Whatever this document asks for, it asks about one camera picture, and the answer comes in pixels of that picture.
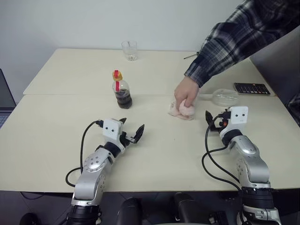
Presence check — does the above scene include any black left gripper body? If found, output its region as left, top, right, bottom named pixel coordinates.
left=119, top=131, right=138, bottom=148

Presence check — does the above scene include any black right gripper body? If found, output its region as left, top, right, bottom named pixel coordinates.
left=210, top=108, right=232, bottom=132

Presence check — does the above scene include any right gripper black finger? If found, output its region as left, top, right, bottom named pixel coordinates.
left=205, top=110, right=215, bottom=128

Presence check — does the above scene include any plastic cola bottle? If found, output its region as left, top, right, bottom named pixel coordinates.
left=112, top=69, right=133, bottom=110

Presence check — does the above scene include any pinkish white cloth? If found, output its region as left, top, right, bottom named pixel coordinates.
left=167, top=98, right=195, bottom=121

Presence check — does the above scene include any clear plastic wine glass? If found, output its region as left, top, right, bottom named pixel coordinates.
left=198, top=88, right=240, bottom=107

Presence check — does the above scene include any person's bare hand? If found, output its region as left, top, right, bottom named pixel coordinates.
left=174, top=75, right=200, bottom=109

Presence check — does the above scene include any thin metal rod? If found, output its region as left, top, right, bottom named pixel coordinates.
left=183, top=52, right=200, bottom=60

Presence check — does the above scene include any clear glass tumbler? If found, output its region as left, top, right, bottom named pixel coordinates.
left=121, top=40, right=138, bottom=62

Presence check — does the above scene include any dark rounded shape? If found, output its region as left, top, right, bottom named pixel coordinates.
left=173, top=192, right=203, bottom=225

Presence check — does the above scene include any open dark laptop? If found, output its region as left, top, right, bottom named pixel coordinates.
left=0, top=67, right=16, bottom=130

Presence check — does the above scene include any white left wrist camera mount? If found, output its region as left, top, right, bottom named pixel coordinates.
left=102, top=118, right=125, bottom=154

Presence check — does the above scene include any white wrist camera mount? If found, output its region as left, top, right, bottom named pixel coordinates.
left=219, top=105, right=249, bottom=139
left=102, top=118, right=125, bottom=154

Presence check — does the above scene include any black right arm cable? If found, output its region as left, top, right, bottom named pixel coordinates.
left=202, top=113, right=243, bottom=190

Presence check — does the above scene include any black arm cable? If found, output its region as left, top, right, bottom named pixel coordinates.
left=65, top=120, right=105, bottom=188
left=202, top=113, right=243, bottom=190

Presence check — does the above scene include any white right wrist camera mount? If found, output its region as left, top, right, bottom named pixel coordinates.
left=219, top=105, right=249, bottom=139

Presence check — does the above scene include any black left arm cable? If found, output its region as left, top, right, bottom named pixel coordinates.
left=65, top=120, right=105, bottom=188

